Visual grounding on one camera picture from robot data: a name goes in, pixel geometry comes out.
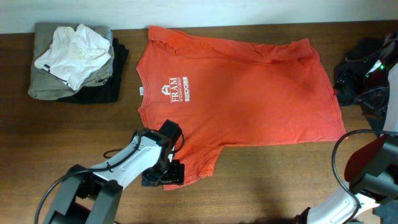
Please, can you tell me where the right black cable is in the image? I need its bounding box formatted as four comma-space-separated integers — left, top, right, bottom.
331, 43, 398, 224

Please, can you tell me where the dark teal garment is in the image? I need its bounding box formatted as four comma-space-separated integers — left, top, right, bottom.
333, 37, 386, 130

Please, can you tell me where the black folded garment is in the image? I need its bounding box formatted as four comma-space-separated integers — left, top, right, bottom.
57, 38, 129, 104

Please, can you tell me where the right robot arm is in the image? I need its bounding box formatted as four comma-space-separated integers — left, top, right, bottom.
292, 32, 397, 224

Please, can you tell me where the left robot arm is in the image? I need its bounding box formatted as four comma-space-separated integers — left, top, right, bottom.
44, 120, 185, 223

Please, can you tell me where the red orange t-shirt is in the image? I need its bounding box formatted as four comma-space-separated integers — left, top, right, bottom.
136, 26, 346, 185

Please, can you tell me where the white folded shirt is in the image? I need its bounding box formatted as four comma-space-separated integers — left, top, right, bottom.
34, 24, 111, 91

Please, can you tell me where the olive grey folded garment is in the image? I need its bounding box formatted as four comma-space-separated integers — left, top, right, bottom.
28, 22, 114, 100

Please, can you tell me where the black cable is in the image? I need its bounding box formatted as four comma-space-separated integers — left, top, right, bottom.
34, 130, 186, 224
331, 43, 398, 224

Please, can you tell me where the left black cable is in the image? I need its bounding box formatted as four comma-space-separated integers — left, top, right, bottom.
34, 130, 186, 224

